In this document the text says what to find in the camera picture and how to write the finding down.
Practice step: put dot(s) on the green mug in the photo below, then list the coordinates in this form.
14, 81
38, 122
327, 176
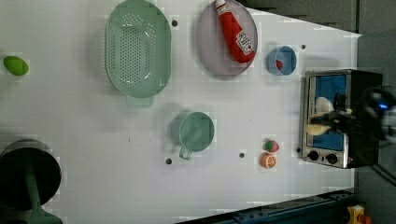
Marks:
193, 132

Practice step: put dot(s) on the peeled toy banana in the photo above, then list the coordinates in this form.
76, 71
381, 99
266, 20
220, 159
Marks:
328, 119

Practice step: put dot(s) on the red toy strawberry in bowl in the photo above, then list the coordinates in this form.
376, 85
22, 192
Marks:
279, 64

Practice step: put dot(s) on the red toy strawberry on table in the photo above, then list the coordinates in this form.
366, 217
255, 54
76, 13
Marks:
271, 146

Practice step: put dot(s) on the green colander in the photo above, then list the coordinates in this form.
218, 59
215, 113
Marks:
138, 51

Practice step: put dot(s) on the black cylindrical pot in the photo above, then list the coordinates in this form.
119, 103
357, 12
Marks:
15, 202

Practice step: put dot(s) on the green ladle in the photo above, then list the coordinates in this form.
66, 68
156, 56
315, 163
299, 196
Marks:
43, 178

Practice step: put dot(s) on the blue table frame rail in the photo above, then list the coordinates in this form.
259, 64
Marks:
326, 208

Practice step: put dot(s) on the green toy lime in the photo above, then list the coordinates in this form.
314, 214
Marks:
16, 65

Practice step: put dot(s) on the silver black toaster oven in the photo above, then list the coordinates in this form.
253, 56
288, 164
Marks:
339, 150

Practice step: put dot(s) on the toy orange half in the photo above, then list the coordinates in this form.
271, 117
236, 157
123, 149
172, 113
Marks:
268, 161

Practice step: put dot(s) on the grey round plate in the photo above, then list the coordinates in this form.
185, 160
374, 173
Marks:
210, 42

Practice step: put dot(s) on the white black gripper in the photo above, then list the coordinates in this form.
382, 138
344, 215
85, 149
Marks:
372, 116

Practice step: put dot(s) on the yellow red emergency button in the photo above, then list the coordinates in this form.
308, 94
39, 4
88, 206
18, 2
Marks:
357, 215

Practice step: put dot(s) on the small blue bowl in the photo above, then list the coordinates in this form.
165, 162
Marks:
287, 56

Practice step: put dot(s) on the red ketchup bottle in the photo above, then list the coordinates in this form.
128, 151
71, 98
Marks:
238, 42

